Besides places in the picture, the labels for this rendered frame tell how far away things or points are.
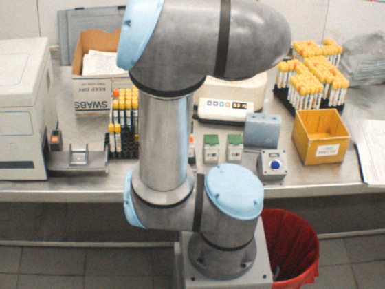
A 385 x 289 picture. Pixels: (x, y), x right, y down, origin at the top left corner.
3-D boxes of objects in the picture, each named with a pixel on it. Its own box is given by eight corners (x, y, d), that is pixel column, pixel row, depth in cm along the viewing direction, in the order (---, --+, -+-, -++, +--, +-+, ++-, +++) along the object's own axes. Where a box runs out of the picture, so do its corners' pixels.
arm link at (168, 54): (197, 243, 107) (231, 29, 64) (123, 237, 107) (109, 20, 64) (200, 194, 114) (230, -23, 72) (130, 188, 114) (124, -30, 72)
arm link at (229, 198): (256, 250, 106) (269, 207, 97) (190, 245, 106) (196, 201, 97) (256, 205, 115) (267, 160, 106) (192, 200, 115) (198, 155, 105)
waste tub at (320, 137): (302, 166, 150) (309, 140, 144) (289, 136, 160) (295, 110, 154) (344, 162, 152) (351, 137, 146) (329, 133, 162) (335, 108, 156)
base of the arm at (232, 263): (253, 283, 111) (262, 258, 104) (183, 275, 112) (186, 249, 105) (257, 230, 122) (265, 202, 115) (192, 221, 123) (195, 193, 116)
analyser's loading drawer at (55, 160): (35, 173, 142) (32, 159, 138) (38, 157, 147) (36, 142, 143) (108, 173, 143) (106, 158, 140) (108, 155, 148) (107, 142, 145)
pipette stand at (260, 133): (243, 151, 155) (246, 124, 148) (243, 135, 160) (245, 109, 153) (276, 154, 154) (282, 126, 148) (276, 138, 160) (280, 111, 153)
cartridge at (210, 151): (203, 164, 150) (205, 145, 146) (202, 152, 154) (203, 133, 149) (218, 163, 150) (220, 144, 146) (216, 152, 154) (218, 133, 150)
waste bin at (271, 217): (212, 346, 198) (222, 287, 169) (204, 274, 226) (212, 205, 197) (304, 338, 201) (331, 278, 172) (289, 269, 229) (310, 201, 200)
